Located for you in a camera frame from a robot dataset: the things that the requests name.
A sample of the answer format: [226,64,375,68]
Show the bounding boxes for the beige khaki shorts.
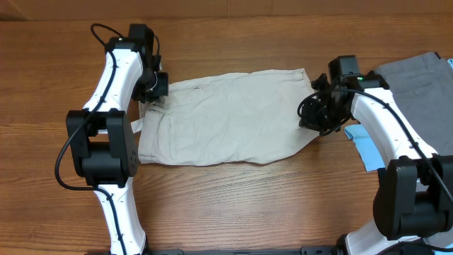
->
[138,68,318,166]

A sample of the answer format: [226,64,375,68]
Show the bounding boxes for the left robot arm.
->
[55,35,168,254]

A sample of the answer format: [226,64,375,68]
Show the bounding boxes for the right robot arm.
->
[297,72,452,254]

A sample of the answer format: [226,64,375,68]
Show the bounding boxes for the light blue garment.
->
[343,58,453,173]

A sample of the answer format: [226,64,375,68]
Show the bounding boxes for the grey trousers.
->
[373,52,453,159]

